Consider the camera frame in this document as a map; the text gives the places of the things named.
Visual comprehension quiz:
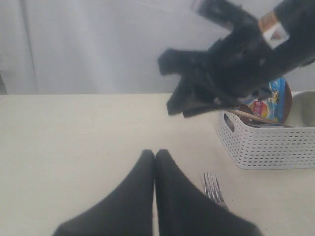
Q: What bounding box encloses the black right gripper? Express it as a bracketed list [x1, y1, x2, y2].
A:
[157, 0, 276, 118]

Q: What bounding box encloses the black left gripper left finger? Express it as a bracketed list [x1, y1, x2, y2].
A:
[54, 149, 155, 236]

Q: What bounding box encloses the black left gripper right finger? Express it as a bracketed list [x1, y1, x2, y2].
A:
[155, 149, 262, 236]

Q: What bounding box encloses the silver fork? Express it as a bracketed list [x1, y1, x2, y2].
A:
[203, 172, 228, 210]

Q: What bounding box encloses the wooden chopstick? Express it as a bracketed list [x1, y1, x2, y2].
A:
[228, 110, 292, 128]

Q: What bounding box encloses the blue chips snack bag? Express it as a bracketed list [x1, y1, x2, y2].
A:
[246, 77, 286, 123]

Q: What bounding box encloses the white ceramic bowl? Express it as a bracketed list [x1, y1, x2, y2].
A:
[286, 90, 315, 128]

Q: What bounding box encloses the brown wooden plate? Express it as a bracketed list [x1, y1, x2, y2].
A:
[239, 81, 292, 123]

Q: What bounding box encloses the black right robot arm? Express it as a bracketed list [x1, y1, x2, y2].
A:
[157, 0, 315, 118]

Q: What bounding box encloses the white perforated plastic basket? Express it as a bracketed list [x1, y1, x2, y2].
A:
[217, 111, 315, 170]

